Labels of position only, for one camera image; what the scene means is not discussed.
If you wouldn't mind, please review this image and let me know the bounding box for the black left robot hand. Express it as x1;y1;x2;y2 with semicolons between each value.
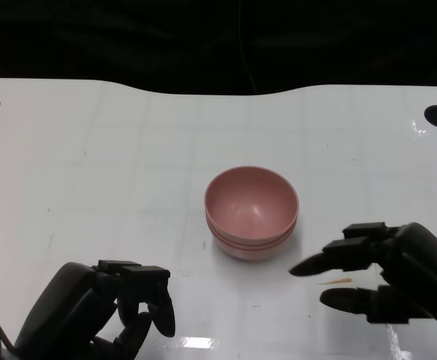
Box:
13;259;177;360

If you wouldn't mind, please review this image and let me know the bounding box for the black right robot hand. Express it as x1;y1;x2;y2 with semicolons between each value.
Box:
288;221;437;332

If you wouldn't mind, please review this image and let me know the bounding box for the pink plastic bowl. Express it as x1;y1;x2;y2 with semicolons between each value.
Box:
203;165;300;242
205;215;299;249
208;224;297;263

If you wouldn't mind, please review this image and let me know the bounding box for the thin orange wooden splinter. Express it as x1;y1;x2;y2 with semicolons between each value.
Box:
316;277;353;286

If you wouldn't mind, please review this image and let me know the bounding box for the black backdrop curtain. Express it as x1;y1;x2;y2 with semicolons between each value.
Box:
0;0;437;95

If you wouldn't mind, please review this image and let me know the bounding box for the reddish brown cable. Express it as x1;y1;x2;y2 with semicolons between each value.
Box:
0;310;16;353

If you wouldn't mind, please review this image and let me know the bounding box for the thin black hanging cable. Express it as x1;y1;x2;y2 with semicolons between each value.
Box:
238;0;259;89

